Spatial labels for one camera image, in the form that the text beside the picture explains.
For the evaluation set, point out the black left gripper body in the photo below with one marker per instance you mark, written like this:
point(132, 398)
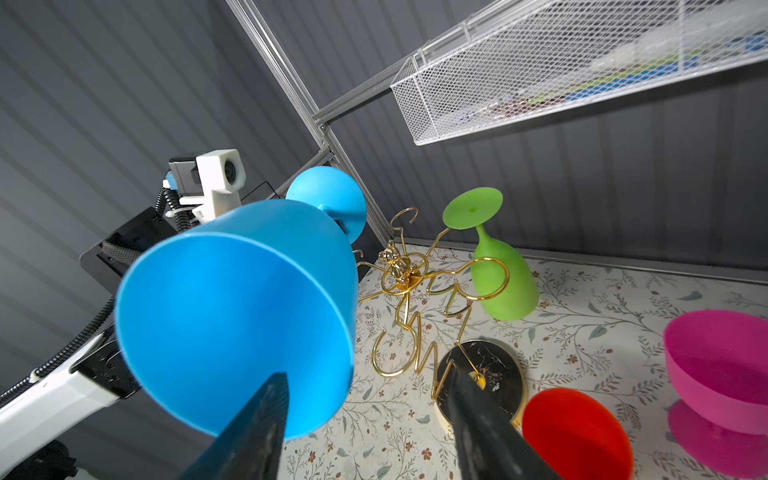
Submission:
point(110, 258)

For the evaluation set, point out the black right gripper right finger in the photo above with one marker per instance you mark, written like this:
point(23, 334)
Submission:
point(488, 446)

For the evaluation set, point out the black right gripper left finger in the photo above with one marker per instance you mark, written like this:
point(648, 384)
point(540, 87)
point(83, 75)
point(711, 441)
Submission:
point(251, 444)

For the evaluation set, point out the red wine glass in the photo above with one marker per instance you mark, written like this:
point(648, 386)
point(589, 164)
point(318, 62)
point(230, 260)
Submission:
point(577, 436)

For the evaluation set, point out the blue wine glass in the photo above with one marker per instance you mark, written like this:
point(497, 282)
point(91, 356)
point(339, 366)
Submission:
point(205, 317)

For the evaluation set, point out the green wine glass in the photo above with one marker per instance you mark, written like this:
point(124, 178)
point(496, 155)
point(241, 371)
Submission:
point(500, 275)

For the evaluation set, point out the pink wine glass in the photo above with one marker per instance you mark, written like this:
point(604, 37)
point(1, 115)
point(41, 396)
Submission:
point(717, 363)

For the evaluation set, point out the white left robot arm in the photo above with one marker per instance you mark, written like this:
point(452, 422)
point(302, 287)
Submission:
point(87, 375)

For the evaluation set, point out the gold wire glass rack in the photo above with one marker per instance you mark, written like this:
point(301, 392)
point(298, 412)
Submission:
point(431, 296)

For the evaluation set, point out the aluminium corner frame post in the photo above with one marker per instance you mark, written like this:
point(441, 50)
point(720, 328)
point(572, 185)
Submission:
point(269, 48)

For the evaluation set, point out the white mesh wall basket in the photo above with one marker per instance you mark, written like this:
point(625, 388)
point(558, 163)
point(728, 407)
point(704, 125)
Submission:
point(515, 61)

